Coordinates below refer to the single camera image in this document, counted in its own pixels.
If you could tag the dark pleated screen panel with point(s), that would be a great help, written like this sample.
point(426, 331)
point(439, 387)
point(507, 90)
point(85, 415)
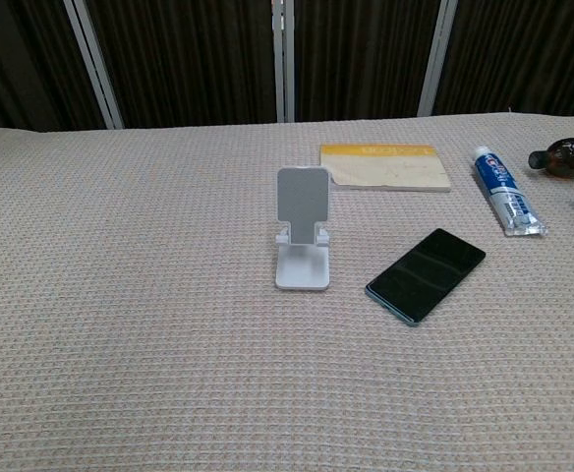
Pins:
point(184, 59)
point(528, 54)
point(361, 54)
point(17, 59)

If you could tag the white folding phone stand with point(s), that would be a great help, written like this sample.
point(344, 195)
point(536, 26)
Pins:
point(302, 201)

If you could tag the blue white toothpaste tube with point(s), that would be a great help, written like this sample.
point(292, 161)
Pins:
point(505, 192)

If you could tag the yellow cover notebook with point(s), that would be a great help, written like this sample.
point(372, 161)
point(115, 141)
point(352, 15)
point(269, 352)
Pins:
point(395, 169)

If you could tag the brown glass bottle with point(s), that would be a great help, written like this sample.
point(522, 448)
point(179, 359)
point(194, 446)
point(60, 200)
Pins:
point(562, 157)

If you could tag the beige woven tablecloth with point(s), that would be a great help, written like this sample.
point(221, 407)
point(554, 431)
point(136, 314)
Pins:
point(120, 295)

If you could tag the black smartphone with teal edge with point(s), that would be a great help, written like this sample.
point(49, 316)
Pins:
point(424, 275)

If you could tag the grey metal screen post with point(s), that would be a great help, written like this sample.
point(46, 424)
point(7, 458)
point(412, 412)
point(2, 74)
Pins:
point(437, 59)
point(95, 64)
point(281, 64)

